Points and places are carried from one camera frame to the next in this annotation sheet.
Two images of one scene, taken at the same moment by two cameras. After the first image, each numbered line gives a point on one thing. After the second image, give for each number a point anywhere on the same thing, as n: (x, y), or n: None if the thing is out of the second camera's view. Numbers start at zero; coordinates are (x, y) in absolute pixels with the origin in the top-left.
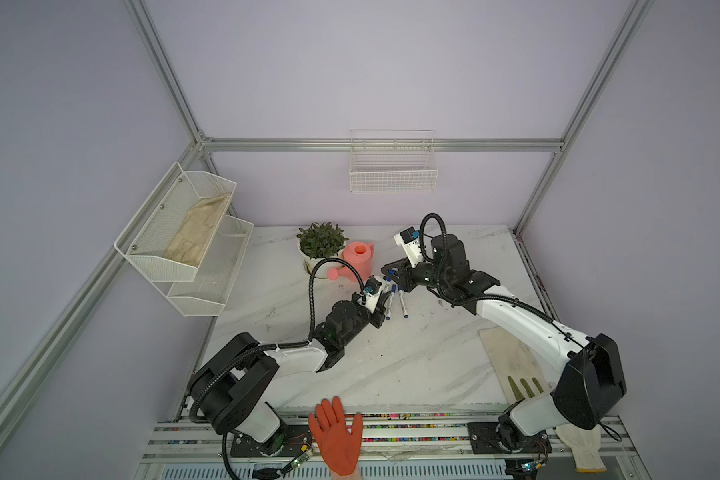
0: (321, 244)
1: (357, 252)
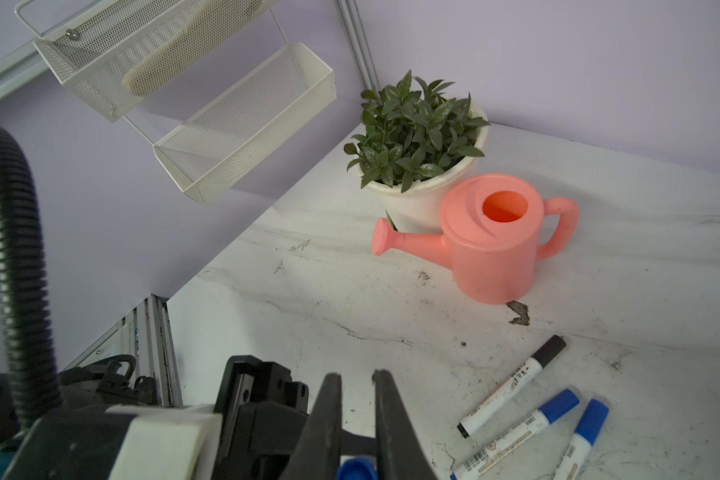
0: (415, 143)
1: (491, 231)
